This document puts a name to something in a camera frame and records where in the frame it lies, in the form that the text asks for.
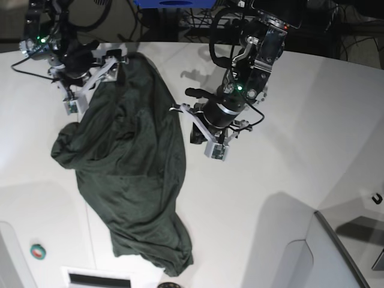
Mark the black round dotted object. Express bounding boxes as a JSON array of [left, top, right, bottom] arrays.
[[157, 282, 181, 288]]

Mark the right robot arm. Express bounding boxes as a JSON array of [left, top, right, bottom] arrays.
[[19, 1, 128, 101]]

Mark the white tray with black slot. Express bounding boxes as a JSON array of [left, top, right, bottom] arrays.
[[61, 266, 132, 288]]

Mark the green red tape roll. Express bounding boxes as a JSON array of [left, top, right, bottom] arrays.
[[30, 244, 46, 260]]

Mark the blue plastic bin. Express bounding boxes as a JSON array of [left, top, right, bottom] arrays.
[[134, 0, 216, 9]]

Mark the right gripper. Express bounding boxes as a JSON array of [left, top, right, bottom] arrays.
[[48, 40, 129, 99]]

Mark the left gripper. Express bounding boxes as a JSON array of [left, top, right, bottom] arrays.
[[169, 88, 255, 145]]

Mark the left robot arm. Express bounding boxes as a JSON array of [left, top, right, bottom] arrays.
[[174, 1, 307, 147]]

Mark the black U-shaped clip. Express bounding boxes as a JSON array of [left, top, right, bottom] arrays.
[[371, 193, 383, 205]]

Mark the dark green t-shirt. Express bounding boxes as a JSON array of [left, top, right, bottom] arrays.
[[51, 52, 193, 277]]

